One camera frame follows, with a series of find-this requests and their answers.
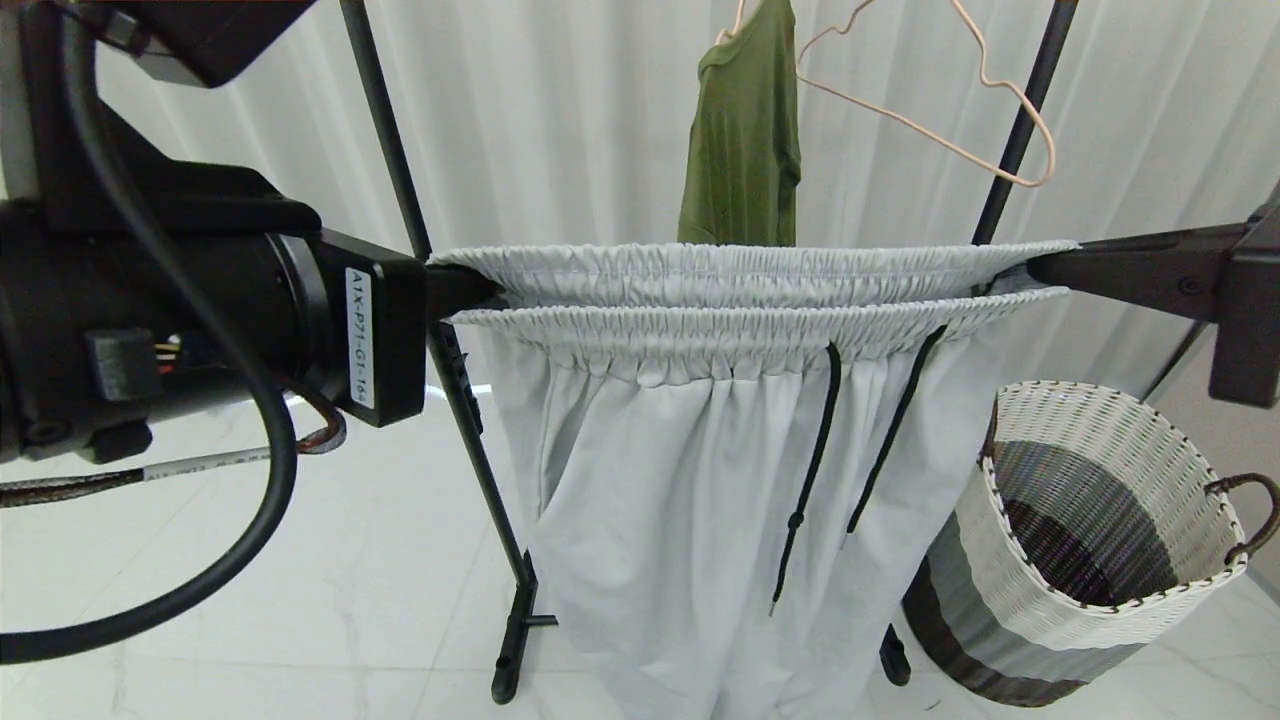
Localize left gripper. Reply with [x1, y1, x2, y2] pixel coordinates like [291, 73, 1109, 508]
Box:
[0, 203, 431, 465]

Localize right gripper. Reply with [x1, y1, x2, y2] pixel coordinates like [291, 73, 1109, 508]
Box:
[1205, 180, 1280, 409]

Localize pale grey shorts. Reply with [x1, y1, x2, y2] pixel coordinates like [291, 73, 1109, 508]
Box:
[428, 240, 1083, 720]

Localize green long-sleeved shirt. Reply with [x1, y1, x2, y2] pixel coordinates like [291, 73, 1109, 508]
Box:
[677, 0, 804, 248]

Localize white laundry basket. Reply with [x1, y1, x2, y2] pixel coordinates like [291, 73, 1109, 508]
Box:
[900, 379, 1280, 709]

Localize black clothes rack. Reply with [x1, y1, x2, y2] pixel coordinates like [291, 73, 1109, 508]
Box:
[338, 0, 1081, 706]

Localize white curtain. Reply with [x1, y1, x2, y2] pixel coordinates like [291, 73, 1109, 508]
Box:
[95, 0, 1280, 401]

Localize black cable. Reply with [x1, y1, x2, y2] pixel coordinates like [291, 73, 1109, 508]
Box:
[0, 0, 301, 666]

